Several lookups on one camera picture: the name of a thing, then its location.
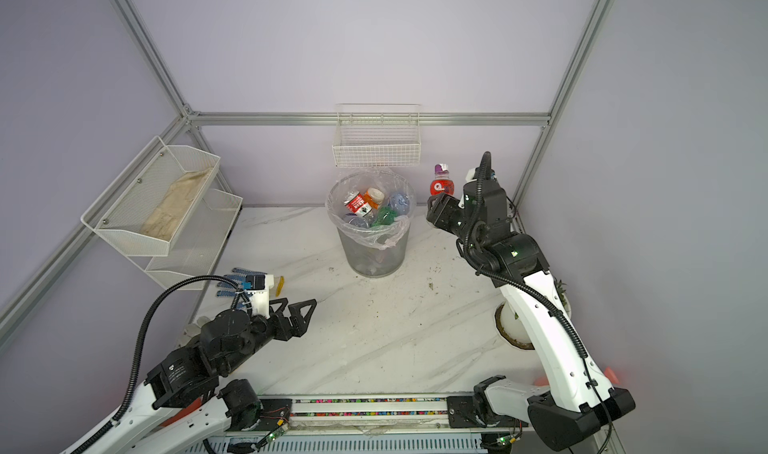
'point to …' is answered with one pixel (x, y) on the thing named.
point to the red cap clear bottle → (358, 205)
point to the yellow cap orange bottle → (374, 196)
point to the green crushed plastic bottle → (386, 216)
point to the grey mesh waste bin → (369, 260)
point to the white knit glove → (192, 329)
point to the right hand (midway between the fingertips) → (434, 201)
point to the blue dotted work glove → (239, 275)
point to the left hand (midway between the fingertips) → (301, 305)
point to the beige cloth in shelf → (163, 221)
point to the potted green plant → (510, 327)
